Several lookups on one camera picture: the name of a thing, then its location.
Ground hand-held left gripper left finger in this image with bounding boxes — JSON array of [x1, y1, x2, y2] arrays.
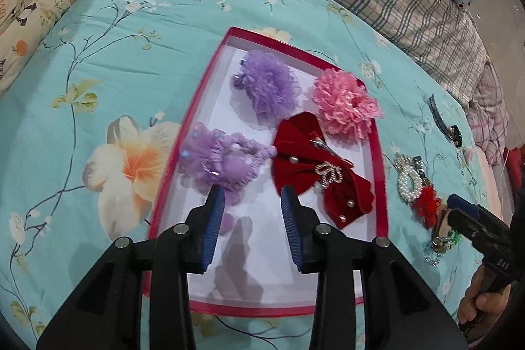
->
[[36, 185, 225, 350]]

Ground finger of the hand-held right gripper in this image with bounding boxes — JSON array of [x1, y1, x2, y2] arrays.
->
[[447, 193, 512, 241], [446, 209, 499, 253]]

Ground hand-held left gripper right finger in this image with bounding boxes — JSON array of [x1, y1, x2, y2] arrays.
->
[[280, 185, 468, 350]]

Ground beige claw hair clip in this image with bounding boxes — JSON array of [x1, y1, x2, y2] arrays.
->
[[434, 206, 457, 239]]

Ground green braided bracelet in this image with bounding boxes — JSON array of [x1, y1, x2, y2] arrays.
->
[[430, 230, 463, 255]]

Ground red chiffon scrunchie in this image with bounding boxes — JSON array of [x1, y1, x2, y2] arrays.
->
[[412, 186, 443, 228]]

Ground light purple lace hair tie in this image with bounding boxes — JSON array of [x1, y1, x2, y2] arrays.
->
[[177, 122, 277, 236]]

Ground red shallow box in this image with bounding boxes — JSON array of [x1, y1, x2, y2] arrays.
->
[[147, 27, 389, 319]]

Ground person's right hand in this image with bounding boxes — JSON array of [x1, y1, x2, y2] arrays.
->
[[457, 271, 514, 335]]

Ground dark wrist watch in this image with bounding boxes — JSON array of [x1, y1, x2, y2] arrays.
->
[[412, 155, 431, 187]]

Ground red velvet bow hair clip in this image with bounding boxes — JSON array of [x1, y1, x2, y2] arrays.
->
[[271, 111, 376, 230]]

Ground pink checked cloth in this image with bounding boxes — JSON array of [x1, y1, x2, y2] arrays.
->
[[467, 58, 514, 167]]

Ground black comb hair clip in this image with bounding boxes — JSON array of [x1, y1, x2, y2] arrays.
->
[[428, 93, 464, 148]]

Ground pink ruffled scrunchie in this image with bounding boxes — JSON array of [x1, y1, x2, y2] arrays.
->
[[311, 67, 383, 140]]

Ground purple chiffon scrunchie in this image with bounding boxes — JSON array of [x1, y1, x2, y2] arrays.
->
[[230, 49, 303, 128]]

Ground white pearl bracelet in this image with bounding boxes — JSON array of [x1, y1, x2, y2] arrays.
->
[[396, 161, 426, 205]]

